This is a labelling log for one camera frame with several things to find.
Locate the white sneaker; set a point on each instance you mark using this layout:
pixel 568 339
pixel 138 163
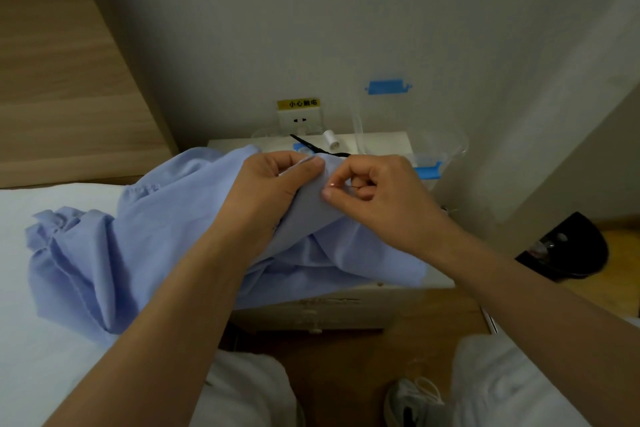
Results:
pixel 415 404

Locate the person's right thumb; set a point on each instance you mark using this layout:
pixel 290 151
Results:
pixel 342 204

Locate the person's right forearm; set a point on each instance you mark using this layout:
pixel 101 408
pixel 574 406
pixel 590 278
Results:
pixel 540 321

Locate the small blue tape piece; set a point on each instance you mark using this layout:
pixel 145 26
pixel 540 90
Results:
pixel 302 148

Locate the light blue garment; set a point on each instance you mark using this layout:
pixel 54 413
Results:
pixel 150 241

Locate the white wall socket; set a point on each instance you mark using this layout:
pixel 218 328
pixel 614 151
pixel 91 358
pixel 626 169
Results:
pixel 299 120

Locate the white nightstand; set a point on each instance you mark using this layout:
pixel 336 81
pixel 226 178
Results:
pixel 350 306

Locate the white bed sheet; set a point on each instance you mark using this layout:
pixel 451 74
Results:
pixel 45 371

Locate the white trousers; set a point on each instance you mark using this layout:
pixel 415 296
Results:
pixel 505 386

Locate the black scissors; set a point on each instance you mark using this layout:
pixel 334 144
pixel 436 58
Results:
pixel 312 145

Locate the person's left forearm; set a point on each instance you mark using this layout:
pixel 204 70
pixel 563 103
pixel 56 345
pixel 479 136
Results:
pixel 165 341

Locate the person's left hand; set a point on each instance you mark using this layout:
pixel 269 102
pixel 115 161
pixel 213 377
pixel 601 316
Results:
pixel 255 201

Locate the blue tape strip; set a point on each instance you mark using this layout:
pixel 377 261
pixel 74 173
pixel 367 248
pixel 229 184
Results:
pixel 387 87

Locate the person's right hand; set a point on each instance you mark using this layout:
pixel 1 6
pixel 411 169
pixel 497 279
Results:
pixel 395 206

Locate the clear plastic container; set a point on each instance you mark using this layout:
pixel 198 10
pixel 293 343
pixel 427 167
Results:
pixel 425 141

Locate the yellow warning label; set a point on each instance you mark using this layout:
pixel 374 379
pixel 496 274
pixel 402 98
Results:
pixel 298 104

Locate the person's left thumb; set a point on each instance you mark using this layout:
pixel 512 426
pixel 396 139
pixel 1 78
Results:
pixel 305 174

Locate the wooden headboard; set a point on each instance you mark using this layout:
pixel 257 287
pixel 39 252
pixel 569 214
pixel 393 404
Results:
pixel 65 66

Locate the white thread spool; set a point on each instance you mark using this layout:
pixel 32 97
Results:
pixel 330 139

